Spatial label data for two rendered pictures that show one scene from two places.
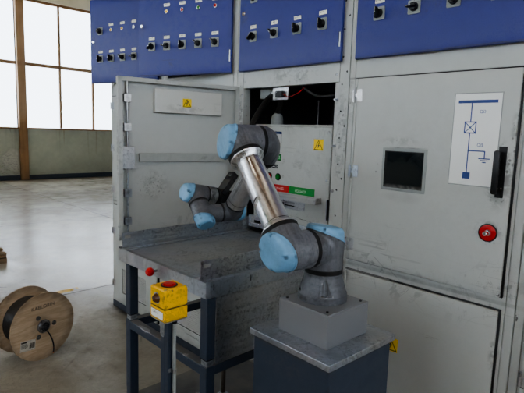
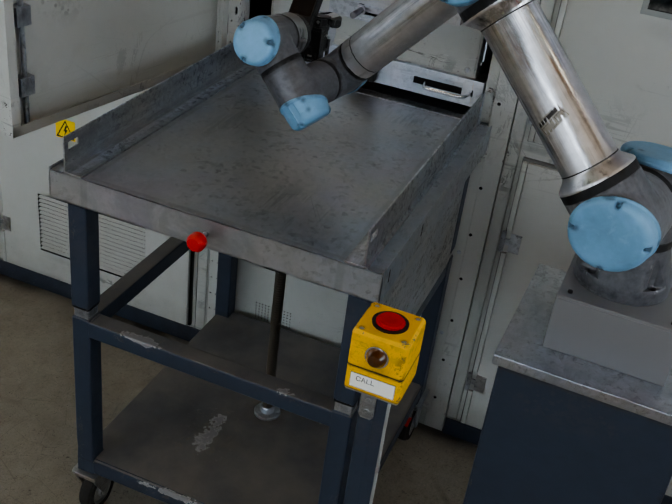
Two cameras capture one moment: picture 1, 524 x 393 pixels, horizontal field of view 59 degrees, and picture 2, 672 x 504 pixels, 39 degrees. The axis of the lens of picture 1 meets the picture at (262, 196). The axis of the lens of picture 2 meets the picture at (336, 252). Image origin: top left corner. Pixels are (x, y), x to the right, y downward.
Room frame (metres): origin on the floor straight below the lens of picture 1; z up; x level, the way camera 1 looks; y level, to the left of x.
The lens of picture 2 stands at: (0.45, 0.81, 1.62)
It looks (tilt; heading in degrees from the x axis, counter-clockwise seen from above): 31 degrees down; 333
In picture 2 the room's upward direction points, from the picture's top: 8 degrees clockwise
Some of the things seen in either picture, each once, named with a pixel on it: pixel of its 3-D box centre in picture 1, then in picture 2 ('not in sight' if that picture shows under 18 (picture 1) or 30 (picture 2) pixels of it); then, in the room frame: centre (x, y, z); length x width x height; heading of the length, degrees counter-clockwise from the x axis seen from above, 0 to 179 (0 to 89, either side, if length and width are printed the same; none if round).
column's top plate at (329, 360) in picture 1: (322, 333); (610, 339); (1.38, -0.20, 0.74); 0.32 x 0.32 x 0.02; 43
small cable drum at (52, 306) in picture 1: (33, 322); not in sight; (2.63, 1.32, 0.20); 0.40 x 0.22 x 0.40; 148
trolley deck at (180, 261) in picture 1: (225, 256); (292, 158); (1.96, 0.15, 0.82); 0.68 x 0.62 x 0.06; 134
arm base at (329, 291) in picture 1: (323, 281); (629, 253); (1.40, -0.20, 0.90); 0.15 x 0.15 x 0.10
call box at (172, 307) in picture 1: (168, 301); (385, 352); (1.32, 0.26, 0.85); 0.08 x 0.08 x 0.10; 44
